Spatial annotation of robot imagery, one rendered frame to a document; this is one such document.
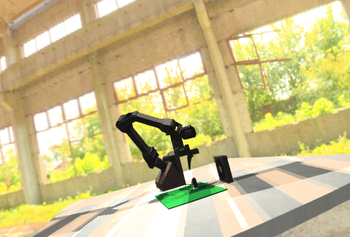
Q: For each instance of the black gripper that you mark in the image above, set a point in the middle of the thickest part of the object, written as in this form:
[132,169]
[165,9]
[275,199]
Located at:
[172,158]

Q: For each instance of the black square cooling fan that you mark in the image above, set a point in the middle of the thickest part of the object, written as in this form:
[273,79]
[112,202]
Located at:
[223,169]

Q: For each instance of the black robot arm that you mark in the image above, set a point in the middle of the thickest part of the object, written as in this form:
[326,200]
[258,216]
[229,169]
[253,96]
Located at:
[166,125]

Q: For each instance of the black cable with plug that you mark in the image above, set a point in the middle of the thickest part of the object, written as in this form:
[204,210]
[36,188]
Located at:
[194,181]

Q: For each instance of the green circuit board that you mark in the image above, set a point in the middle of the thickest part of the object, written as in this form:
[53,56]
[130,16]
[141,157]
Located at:
[181,196]

